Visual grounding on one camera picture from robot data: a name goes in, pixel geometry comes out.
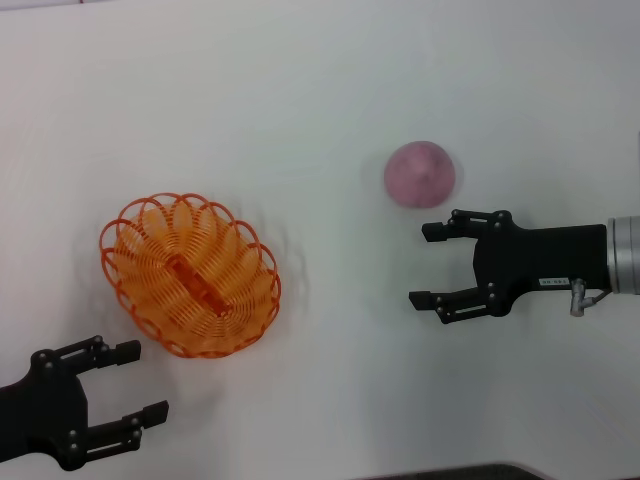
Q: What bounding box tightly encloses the orange plastic wire basket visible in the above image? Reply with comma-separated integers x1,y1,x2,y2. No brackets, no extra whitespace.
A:
98,192,282,360

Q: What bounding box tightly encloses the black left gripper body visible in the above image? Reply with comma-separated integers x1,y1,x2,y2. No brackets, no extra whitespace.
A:
0,349,91,473

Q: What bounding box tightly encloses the pink peach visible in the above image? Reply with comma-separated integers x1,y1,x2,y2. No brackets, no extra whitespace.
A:
383,140,457,210

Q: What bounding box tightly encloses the silver cable connector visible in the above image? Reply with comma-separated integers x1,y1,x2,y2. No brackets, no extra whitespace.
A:
569,277,610,318

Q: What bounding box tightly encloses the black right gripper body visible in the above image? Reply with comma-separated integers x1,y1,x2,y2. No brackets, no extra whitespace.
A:
472,210,609,318

